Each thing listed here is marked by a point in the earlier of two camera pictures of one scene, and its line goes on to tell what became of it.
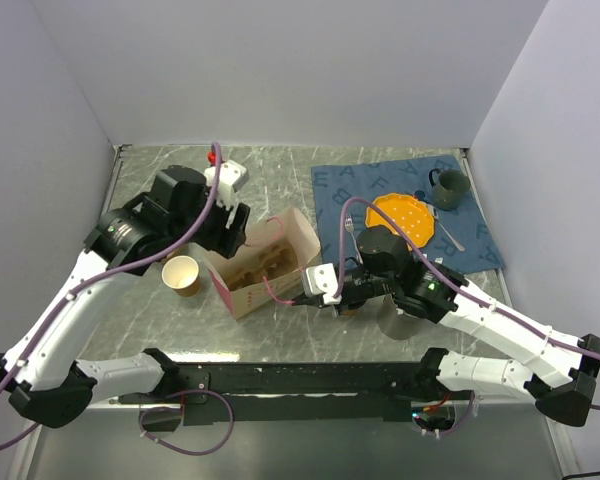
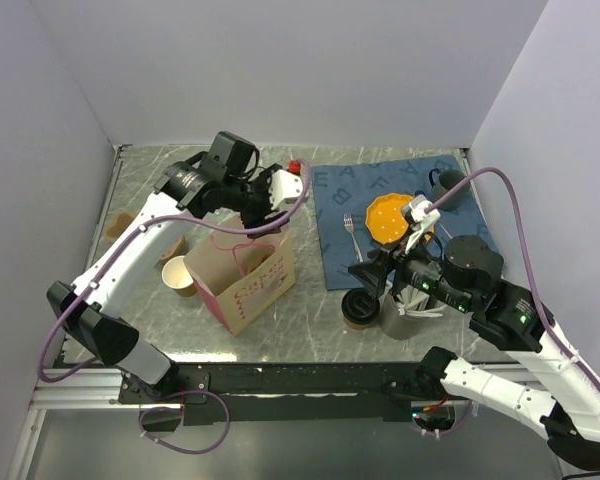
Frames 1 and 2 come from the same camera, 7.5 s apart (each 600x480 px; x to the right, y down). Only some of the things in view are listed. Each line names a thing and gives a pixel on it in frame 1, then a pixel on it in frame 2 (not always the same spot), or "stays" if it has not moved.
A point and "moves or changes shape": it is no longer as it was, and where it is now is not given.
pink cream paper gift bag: [266, 270] moves or changes shape
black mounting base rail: [305, 393] stays
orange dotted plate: [414, 216] stays
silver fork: [349, 224] stays
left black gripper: [226, 241] to [259, 221]
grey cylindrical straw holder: [397, 324] stays
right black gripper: [317, 300] to [370, 274]
